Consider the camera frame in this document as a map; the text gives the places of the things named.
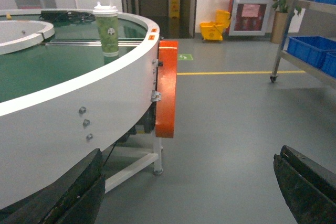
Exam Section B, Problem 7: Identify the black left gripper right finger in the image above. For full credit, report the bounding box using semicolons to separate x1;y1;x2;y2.
273;145;335;223

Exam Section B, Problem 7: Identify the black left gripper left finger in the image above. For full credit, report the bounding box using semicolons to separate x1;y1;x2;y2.
1;148;106;223

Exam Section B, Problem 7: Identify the steel shelf cart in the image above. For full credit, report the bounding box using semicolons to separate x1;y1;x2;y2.
270;0;335;88

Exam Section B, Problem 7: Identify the white round conveyor table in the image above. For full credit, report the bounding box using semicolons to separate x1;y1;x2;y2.
1;13;160;208

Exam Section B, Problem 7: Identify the blue bin on cart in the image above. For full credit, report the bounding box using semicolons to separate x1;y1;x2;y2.
287;36;335;69

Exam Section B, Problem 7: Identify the orange motor guard cover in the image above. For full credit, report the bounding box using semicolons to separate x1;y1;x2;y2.
155;40;178;138

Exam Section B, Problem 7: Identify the green paper cup with lid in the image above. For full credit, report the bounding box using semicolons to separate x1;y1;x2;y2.
93;0;119;57

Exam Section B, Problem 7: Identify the yellow mop bucket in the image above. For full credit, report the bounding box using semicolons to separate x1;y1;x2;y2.
199;10;231;41

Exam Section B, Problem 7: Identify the potted green plant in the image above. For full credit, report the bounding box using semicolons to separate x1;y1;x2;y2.
270;0;289;44

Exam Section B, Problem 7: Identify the yellow wet floor sign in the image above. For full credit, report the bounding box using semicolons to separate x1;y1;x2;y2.
169;0;180;19

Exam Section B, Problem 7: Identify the black power adapter with cables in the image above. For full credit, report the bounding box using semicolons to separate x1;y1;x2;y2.
39;10;95;23

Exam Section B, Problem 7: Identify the fire hose cabinet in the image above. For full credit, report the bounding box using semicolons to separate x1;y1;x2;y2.
228;0;272;36

